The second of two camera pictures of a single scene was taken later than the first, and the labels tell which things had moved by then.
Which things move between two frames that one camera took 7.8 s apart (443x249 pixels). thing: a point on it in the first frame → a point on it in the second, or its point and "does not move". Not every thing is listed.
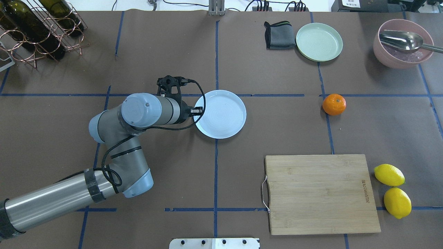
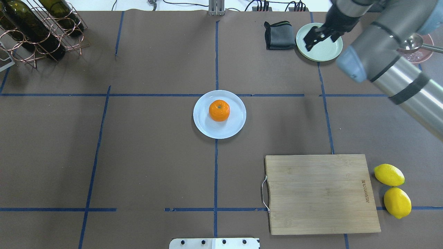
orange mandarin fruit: (334, 104) → (219, 110)
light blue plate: (225, 114) does not move
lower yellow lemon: (397, 202) does not move
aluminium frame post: (216, 7) does not move
